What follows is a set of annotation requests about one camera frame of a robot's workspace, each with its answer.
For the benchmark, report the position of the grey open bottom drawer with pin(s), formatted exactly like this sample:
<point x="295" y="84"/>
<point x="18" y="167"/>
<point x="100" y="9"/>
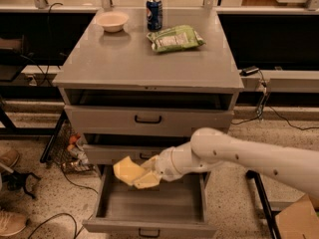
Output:
<point x="171" y="209"/>

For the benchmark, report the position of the green snack bag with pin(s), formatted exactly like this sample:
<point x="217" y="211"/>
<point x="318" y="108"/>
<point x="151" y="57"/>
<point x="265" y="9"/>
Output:
<point x="178" y="38"/>

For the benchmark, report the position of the black table leg frame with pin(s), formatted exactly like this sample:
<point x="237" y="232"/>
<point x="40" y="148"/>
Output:
<point x="33" y="118"/>

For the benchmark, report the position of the black metal stand leg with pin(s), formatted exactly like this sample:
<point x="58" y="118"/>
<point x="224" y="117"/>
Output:
<point x="269" y="214"/>

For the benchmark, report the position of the grey top drawer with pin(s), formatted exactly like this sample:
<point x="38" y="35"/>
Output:
<point x="144" y="121"/>

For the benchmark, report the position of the tan shoe upper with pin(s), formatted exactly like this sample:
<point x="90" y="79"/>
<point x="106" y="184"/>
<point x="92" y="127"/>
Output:
<point x="10" y="158"/>

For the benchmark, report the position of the blue soda can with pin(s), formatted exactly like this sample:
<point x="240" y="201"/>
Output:
<point x="154" y="14"/>

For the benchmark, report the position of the cardboard box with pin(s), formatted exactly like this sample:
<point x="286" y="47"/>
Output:
<point x="300" y="220"/>

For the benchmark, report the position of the beige bowl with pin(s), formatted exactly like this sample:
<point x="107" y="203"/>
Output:
<point x="112" y="21"/>

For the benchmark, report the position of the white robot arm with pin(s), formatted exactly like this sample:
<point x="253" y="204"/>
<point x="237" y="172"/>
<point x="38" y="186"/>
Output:
<point x="208" y="147"/>

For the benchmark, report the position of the yellow sponge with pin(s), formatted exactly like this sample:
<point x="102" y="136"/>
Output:
<point x="127" y="171"/>

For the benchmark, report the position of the tan shoe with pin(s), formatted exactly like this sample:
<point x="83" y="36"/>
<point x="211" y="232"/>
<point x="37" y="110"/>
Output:
<point x="11" y="223"/>
<point x="10" y="158"/>

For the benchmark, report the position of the black tripod foot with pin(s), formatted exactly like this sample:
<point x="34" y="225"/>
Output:
<point x="16" y="180"/>

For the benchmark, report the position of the black power adapter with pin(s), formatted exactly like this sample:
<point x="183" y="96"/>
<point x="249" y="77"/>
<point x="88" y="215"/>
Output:
<point x="249" y="71"/>

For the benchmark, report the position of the grey middle drawer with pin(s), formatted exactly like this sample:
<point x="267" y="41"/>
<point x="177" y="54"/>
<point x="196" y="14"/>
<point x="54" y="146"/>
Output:
<point x="110" y="154"/>

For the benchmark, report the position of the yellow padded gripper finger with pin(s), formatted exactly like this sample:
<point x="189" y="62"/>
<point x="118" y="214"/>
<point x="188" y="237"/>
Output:
<point x="147" y="180"/>
<point x="151" y="164"/>

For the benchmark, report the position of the tan shoe lower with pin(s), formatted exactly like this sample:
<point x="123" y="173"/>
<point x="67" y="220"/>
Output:
<point x="11" y="223"/>

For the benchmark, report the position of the grey drawer cabinet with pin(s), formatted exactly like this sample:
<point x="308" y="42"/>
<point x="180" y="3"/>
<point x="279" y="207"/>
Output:
<point x="122" y="70"/>

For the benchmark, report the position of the wire basket with items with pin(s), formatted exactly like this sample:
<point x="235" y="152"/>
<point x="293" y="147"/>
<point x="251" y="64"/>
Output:
<point x="68" y="152"/>

